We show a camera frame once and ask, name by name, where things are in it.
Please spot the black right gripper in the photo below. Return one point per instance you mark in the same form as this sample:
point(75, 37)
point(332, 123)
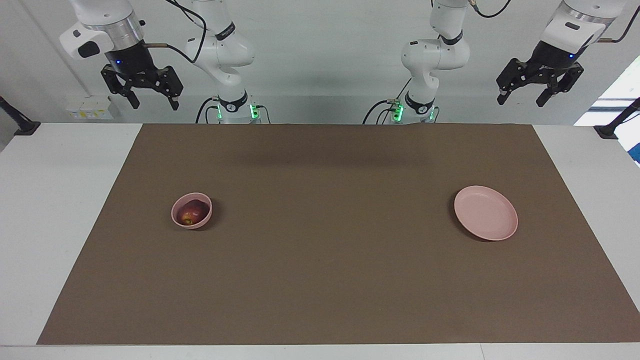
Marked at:
point(131, 59)

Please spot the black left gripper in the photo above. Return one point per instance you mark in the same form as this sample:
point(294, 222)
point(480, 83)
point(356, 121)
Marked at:
point(552, 56)

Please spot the dark red apple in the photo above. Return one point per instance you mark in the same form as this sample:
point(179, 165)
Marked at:
point(192, 211)

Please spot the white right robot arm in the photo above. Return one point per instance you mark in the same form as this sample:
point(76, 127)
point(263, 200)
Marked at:
point(222, 50)

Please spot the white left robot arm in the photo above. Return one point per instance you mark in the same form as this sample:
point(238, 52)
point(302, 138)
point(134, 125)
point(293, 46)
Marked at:
point(430, 55)

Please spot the pink plate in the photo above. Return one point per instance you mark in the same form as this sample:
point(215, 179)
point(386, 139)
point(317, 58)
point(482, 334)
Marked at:
point(485, 212)

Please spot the pink bowl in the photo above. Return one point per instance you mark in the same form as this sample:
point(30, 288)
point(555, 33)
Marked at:
point(197, 226)

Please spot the blue object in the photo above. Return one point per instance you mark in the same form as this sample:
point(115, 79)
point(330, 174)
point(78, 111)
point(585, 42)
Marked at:
point(637, 152)

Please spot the brown table mat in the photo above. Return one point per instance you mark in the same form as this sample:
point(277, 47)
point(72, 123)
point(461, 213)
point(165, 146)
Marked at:
point(325, 260)

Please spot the white wall socket box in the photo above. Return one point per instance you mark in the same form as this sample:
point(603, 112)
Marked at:
point(90, 107)

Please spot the black clamp mount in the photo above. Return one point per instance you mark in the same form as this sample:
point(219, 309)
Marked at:
point(607, 131)
point(25, 127)

